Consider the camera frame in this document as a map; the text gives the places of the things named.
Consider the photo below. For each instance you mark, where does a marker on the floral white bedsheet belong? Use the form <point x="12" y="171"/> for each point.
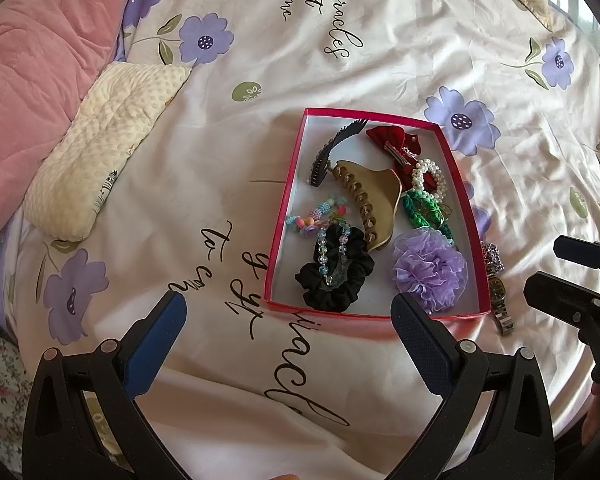
<point x="380" y="60"/>

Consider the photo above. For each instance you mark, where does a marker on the black hair comb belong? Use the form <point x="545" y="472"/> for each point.
<point x="325" y="160"/>

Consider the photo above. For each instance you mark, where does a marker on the red bow hair clip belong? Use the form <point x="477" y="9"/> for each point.
<point x="385" y="137"/>

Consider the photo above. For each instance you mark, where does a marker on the black scrunchie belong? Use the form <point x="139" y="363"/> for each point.
<point x="355" y="255"/>

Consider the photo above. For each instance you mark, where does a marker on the pearl hair ornament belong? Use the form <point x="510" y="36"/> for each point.
<point x="432" y="165"/>

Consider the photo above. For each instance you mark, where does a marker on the metal wristwatch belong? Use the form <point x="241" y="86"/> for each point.
<point x="497" y="290"/>

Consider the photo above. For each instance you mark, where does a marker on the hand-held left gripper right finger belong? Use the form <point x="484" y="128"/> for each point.
<point x="420" y="342"/>

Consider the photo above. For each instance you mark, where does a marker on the pink quilt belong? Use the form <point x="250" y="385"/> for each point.
<point x="30" y="60"/>

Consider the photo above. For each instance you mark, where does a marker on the person's right hand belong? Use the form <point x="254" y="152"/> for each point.
<point x="597" y="412"/>

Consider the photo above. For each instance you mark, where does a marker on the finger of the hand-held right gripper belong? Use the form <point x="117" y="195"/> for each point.
<point x="580" y="252"/>
<point x="555" y="292"/>

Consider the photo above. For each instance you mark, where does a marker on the purple organza scrunchie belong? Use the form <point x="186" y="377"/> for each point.
<point x="430" y="265"/>

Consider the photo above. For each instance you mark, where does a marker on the cream dotted pillow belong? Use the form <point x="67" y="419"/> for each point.
<point x="105" y="135"/>

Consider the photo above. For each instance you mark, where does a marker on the tan hair claw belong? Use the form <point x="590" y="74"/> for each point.
<point x="375" y="180"/>

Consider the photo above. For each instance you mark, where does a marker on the red cardboard box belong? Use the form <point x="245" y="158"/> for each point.
<point x="300" y="260"/>

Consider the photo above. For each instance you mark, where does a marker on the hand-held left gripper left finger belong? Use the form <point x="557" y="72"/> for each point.
<point x="155" y="342"/>

